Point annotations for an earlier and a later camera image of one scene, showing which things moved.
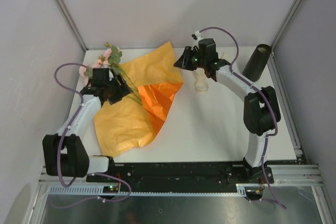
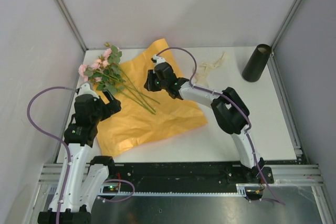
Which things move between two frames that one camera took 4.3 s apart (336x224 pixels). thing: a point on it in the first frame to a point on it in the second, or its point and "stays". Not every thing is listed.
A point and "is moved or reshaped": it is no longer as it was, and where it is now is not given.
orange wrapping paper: (134, 119) is moved or reshaped
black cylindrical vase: (254, 67) stays
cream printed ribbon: (201, 84) stays
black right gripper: (184, 62) to (149, 85)
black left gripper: (123, 89) to (112, 107)
